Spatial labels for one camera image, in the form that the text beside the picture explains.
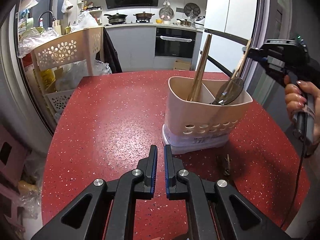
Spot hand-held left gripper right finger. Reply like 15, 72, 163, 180
164, 144, 292, 240

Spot black built-in oven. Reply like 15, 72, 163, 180
154, 27, 197, 57

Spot hanging white plastic bag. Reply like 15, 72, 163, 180
61, 0, 73, 14

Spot black wok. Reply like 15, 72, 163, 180
104, 13, 128, 24

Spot person's right hand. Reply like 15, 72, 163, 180
284, 76, 320, 146

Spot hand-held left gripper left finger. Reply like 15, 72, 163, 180
31, 144, 158, 240

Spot black kitchen faucet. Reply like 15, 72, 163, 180
38, 11, 56, 28

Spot black cable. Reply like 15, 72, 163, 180
281, 137, 307, 229

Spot pink plastic stool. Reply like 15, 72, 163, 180
0, 180, 24, 232
0, 124, 28, 178

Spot beige flower-pattern storage cart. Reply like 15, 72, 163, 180
30, 26, 104, 123

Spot cardboard box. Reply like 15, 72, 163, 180
174, 59, 192, 71

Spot black hanging garment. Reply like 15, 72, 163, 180
103, 27, 123, 73

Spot plastic bag on floor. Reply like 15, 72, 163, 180
19, 152, 43, 218

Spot dark translucent spoon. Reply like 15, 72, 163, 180
209, 90, 227, 105
215, 77, 245, 105

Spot yellow bag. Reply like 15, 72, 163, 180
40, 69, 56, 93

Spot round metal steamer rack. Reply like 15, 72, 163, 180
159, 0, 174, 20

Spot white refrigerator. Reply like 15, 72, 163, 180
200, 0, 259, 98

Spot beige perforated utensil holder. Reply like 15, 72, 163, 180
162, 76, 253, 155

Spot crumpled clear plastic bags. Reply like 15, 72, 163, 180
17, 27, 60, 58

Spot grey base cabinets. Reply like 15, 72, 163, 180
104, 25, 157, 73

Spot clear plastic bag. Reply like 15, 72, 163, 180
55, 59, 112, 92

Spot spice rack with bottles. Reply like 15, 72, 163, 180
81, 1, 103, 12

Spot dark cooking pot with lid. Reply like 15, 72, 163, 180
133, 11, 155, 22

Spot round dark divided pan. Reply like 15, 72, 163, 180
184, 2, 201, 17

